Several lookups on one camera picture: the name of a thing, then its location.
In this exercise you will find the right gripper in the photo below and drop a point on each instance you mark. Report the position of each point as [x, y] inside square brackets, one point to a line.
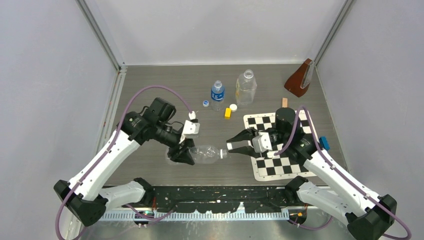
[245, 134]

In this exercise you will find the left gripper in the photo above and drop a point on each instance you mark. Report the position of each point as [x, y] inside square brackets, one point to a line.
[184, 154]

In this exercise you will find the clear plastic bottle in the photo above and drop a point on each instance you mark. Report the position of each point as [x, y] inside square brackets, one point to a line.
[202, 154]

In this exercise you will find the fruit label plastic bottle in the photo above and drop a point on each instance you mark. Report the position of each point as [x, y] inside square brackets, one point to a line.
[246, 87]

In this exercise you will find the blue label water bottle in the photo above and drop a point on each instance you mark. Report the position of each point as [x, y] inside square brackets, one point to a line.
[217, 94]

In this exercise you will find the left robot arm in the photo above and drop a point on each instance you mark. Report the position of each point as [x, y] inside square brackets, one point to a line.
[84, 194]

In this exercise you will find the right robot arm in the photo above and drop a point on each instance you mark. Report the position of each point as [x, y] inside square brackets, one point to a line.
[366, 214]

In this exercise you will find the checkerboard mat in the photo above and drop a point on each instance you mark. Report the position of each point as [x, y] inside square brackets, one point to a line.
[271, 167]

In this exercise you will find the yellow block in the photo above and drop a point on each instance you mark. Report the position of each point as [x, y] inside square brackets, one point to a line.
[227, 113]

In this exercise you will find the small wooden block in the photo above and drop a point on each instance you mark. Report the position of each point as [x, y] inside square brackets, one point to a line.
[284, 102]

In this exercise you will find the blue brick toy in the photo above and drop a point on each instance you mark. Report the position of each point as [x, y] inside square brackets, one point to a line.
[324, 143]

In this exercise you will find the brown wooden metronome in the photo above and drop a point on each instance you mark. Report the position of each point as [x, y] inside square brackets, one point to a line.
[298, 83]

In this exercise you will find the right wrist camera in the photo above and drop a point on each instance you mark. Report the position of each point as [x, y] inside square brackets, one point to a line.
[262, 142]

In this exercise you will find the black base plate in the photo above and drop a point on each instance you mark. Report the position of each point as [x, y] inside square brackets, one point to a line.
[220, 199]

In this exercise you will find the aluminium front rail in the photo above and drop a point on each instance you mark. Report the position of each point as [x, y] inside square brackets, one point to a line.
[125, 215]

